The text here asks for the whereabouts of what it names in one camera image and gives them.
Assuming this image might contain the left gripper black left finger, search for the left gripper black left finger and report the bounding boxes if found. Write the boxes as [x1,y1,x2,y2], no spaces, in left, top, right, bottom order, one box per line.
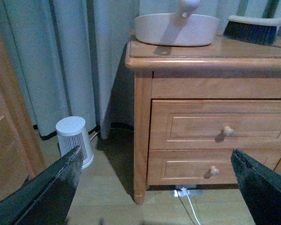
[0,146,83,225]

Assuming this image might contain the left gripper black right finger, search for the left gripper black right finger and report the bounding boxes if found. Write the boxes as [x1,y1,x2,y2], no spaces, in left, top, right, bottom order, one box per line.
[231,149,281,225]

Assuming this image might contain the white plastic dustpan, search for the white plastic dustpan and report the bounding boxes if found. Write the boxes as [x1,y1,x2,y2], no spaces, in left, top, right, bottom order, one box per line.
[134,0,220,47]

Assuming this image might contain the lower wooden drawer knob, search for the lower wooden drawer knob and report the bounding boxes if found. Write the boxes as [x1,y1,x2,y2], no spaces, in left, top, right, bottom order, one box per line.
[209,166,220,176]

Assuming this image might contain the wooden drawer knob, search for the wooden drawer knob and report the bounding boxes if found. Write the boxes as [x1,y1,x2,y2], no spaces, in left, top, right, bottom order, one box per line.
[222,126,235,137]
[209,166,220,176]

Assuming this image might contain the white cylindrical air purifier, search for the white cylindrical air purifier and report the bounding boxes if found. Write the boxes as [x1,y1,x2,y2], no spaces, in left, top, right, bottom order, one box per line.
[56,116,94,169]

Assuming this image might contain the upper wooden drawer knob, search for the upper wooden drawer knob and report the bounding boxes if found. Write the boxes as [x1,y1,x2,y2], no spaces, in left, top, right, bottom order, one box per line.
[222,126,235,137]

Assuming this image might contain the wooden nightstand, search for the wooden nightstand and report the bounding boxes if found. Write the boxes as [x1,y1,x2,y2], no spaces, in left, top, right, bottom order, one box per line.
[125,34,281,204]

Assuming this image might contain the light grey curtain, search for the light grey curtain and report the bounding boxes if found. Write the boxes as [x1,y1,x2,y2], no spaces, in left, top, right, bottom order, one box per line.
[0,0,140,140]

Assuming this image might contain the white power cable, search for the white power cable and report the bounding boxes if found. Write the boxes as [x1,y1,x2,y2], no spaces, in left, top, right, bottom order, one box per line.
[177,187,201,225]

